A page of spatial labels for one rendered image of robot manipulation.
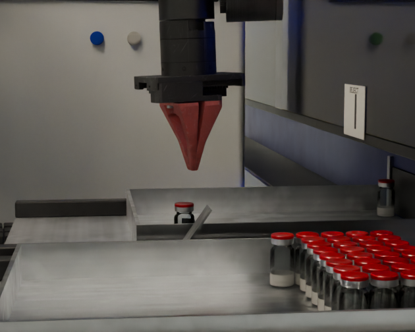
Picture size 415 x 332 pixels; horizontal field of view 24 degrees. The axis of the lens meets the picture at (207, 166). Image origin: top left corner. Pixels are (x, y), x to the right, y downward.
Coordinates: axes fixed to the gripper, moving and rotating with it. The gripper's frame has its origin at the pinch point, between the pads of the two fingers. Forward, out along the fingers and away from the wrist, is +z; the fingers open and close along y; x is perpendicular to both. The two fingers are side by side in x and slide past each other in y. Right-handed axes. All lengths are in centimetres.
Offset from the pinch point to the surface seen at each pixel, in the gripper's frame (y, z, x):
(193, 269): -4.6, 8.4, -11.7
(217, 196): 10.5, 7.4, 19.5
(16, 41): -7, -14, 59
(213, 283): -4.2, 9.0, -15.4
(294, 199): 20.2, 8.3, 16.9
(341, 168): 38, 8, 36
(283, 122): 49, 4, 79
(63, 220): -8.9, 9.0, 22.9
